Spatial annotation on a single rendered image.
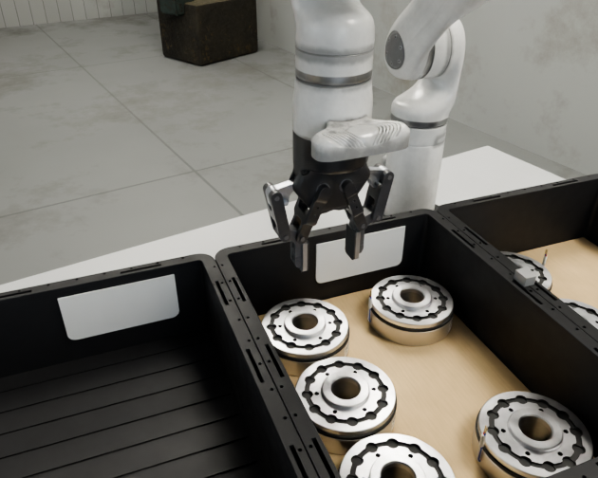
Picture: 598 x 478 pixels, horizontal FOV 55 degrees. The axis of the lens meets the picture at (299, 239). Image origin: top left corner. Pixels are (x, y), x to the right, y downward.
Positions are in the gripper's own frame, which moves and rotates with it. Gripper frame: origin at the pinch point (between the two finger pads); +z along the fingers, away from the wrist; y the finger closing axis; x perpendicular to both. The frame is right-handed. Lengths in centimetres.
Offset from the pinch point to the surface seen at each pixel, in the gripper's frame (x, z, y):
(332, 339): 3.8, 9.5, 0.8
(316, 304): -2.7, 9.7, -0.1
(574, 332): 18.6, 2.3, -17.6
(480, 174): -53, 26, -65
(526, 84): -197, 64, -211
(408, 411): 13.9, 12.3, -3.4
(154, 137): -286, 100, -18
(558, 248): -4.8, 12.7, -40.5
